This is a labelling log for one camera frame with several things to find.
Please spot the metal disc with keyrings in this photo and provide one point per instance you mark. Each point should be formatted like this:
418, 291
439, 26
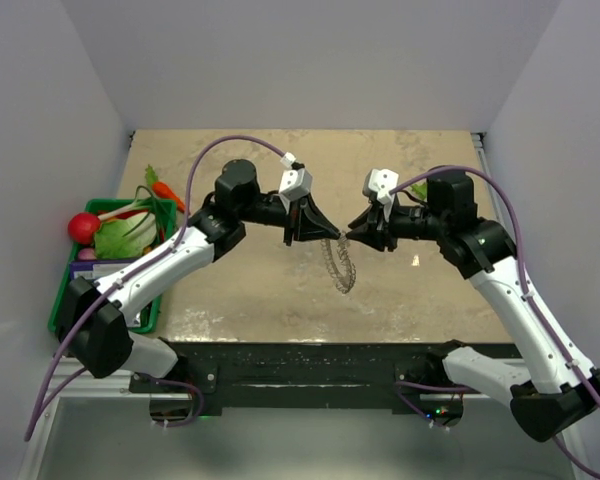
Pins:
339, 264

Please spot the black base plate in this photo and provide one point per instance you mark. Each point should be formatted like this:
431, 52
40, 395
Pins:
401, 378

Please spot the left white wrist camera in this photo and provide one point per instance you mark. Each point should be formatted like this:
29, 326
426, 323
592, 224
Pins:
295, 184

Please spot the purple box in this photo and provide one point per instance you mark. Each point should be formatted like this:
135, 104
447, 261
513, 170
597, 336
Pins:
93, 270

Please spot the white toy vegetable green leaves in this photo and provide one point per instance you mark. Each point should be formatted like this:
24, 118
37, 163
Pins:
420, 190

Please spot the pink toy onion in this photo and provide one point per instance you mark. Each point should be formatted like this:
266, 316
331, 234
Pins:
86, 254

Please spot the white silver packet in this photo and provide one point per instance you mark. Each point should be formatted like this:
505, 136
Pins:
144, 321

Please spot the orange toy carrot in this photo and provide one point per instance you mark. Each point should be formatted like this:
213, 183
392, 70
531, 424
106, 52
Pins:
161, 189

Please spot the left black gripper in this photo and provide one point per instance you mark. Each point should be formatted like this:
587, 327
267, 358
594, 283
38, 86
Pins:
308, 223

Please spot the aluminium rail frame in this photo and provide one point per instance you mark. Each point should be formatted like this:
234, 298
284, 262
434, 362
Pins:
98, 429

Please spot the red toy radish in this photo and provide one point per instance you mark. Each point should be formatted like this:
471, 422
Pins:
82, 228

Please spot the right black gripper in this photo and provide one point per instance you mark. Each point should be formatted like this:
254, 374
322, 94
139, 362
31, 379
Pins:
381, 234

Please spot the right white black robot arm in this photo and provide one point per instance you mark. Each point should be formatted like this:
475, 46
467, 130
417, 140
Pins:
558, 385

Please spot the toy bok choy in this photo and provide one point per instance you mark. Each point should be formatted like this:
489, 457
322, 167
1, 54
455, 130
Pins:
129, 231

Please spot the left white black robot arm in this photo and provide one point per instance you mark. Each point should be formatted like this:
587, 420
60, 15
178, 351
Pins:
93, 315

